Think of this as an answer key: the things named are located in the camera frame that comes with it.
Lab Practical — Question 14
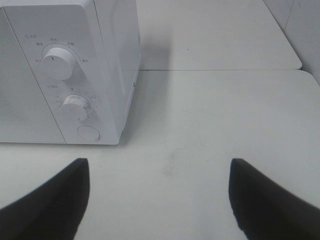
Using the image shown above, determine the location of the white microwave door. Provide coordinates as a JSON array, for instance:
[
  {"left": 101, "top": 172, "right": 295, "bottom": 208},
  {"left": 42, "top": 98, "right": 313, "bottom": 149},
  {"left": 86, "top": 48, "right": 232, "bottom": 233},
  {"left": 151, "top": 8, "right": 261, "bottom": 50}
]
[{"left": 0, "top": 8, "right": 65, "bottom": 144}]

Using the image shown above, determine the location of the white microwave oven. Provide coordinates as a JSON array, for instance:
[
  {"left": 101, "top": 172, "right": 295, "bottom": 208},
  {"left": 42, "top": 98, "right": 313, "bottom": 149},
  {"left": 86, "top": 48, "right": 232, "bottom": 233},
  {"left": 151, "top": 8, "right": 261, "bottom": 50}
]
[{"left": 0, "top": 0, "right": 141, "bottom": 145}]

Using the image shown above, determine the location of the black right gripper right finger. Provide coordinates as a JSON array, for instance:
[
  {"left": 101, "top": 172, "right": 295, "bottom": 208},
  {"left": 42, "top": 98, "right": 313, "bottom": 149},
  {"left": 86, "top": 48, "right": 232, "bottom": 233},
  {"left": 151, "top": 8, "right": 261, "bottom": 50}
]
[{"left": 228, "top": 158, "right": 320, "bottom": 240}]

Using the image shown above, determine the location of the round white door button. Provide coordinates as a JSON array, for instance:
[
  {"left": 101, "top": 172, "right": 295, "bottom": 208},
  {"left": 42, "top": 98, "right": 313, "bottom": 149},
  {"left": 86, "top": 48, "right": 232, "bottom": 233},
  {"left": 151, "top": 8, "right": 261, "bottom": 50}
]
[{"left": 77, "top": 125, "right": 100, "bottom": 141}]

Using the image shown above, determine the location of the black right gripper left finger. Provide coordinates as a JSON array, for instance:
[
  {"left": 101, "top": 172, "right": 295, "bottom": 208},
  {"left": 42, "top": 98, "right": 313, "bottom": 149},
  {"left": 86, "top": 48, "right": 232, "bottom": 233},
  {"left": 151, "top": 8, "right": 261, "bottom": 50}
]
[{"left": 0, "top": 158, "right": 90, "bottom": 240}]

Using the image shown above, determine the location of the white upper power knob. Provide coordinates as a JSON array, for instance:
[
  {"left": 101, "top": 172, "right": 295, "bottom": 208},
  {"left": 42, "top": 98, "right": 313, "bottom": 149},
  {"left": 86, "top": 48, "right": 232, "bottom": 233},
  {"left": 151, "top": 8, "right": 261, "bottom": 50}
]
[{"left": 41, "top": 47, "right": 77, "bottom": 81}]

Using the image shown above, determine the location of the white timer knob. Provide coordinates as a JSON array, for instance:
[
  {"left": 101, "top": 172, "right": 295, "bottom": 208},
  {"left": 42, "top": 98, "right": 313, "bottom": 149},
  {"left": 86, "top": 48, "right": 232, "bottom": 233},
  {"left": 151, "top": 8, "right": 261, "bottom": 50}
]
[{"left": 61, "top": 95, "right": 92, "bottom": 121}]

